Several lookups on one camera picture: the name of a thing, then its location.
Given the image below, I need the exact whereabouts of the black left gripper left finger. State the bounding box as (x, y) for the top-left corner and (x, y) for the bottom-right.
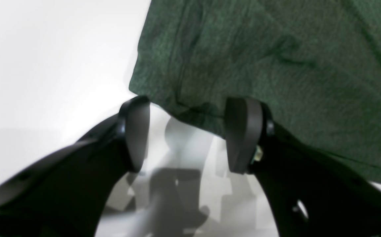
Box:
(0, 96), (150, 237)

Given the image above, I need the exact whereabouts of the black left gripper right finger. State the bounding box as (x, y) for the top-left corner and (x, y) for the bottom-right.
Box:
(224, 97), (381, 237)

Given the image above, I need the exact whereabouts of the green long-sleeve T-shirt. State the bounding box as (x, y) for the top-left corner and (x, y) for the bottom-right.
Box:
(129, 0), (381, 184)

